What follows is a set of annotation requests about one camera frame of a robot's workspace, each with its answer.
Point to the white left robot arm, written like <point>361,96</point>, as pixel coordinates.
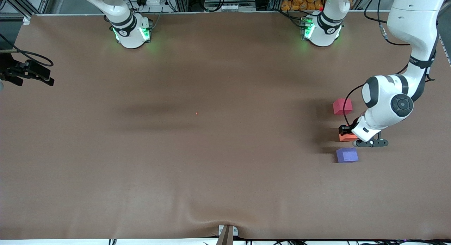
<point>412,23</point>

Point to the bag of orange items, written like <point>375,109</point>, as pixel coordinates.
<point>299,1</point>

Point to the orange foam block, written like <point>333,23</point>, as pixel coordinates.
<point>347,137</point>

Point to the aluminium frame post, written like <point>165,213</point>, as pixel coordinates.
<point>275,1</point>
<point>180,1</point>

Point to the purple foam block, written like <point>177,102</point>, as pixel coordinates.
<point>347,155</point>

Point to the red foam block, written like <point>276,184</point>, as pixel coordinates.
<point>342,106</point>

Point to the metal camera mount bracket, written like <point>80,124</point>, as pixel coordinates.
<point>228,234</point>

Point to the brown table mat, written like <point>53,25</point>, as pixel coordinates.
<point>225,79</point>

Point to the aluminium frame strut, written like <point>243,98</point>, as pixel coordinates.
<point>26,19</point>

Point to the white terminal block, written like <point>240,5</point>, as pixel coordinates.
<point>230,7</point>

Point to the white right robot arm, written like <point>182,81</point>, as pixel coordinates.
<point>128,31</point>

